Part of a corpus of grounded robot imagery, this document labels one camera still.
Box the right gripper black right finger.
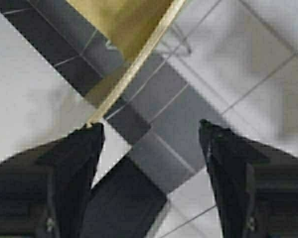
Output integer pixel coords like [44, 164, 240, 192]
[199, 119, 298, 238]

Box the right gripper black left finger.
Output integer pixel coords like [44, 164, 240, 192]
[0, 122, 105, 238]

